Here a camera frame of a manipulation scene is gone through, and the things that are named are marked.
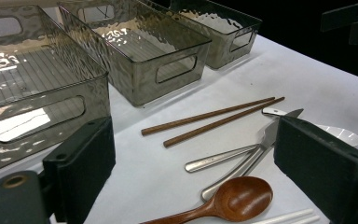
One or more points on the white chopstick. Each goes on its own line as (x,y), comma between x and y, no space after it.
(306,220)
(286,215)

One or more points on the metal fork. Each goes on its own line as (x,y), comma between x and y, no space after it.
(214,158)

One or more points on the white ceramic spoon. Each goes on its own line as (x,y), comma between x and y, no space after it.
(345,135)

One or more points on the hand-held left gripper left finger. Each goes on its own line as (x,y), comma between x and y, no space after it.
(80,165)

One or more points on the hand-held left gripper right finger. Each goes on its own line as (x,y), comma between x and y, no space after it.
(320,161)

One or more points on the brown wooden spoon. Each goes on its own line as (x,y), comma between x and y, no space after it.
(239,199)

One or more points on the smoky transparent plastic bin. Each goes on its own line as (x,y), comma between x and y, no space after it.
(143,46)
(230,31)
(43,71)

